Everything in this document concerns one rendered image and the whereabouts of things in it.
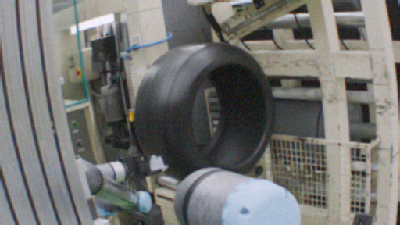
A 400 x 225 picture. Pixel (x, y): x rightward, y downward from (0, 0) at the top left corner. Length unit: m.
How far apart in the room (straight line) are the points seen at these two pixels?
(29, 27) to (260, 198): 0.41
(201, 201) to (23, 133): 0.28
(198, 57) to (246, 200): 1.27
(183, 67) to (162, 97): 0.13
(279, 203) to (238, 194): 0.06
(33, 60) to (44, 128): 0.11
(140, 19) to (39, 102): 1.49
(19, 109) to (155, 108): 1.20
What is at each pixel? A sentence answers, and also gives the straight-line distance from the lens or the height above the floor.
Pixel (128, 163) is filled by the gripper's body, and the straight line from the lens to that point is 1.79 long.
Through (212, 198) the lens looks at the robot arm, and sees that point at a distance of 0.67.
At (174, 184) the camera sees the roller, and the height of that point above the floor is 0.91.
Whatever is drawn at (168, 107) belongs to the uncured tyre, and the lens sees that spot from 1.79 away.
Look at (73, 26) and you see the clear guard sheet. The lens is 2.38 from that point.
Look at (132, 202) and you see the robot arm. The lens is 1.63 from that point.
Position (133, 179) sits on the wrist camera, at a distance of 1.80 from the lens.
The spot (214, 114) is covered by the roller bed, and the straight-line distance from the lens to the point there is 2.52.
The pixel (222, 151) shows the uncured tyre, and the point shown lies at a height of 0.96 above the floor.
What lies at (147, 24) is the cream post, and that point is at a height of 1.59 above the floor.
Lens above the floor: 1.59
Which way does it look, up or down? 11 degrees down
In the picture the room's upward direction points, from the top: 9 degrees counter-clockwise
